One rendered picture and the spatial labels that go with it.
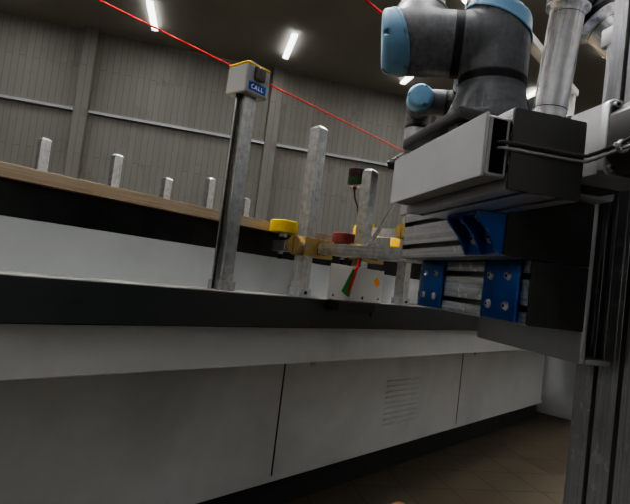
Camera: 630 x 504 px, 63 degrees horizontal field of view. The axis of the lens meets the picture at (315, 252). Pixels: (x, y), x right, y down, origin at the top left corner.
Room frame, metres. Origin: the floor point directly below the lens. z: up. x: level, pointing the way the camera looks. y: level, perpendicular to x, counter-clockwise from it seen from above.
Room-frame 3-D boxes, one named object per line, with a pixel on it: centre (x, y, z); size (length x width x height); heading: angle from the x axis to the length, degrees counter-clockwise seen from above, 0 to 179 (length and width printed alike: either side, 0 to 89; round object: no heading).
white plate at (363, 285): (1.52, -0.14, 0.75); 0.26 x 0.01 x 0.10; 138
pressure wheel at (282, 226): (1.49, 0.10, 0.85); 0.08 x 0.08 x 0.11
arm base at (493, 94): (0.89, -0.27, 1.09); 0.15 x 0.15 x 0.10
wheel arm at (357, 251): (1.36, -0.05, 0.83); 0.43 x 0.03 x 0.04; 48
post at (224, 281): (1.18, 0.20, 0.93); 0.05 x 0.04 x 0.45; 138
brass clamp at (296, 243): (1.39, 0.01, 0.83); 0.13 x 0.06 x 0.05; 138
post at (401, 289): (1.74, -0.31, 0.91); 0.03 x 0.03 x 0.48; 48
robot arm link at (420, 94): (1.48, -0.27, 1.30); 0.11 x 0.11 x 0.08; 79
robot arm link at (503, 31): (0.89, -0.27, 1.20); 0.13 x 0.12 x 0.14; 79
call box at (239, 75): (1.18, 0.20, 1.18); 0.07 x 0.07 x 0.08; 48
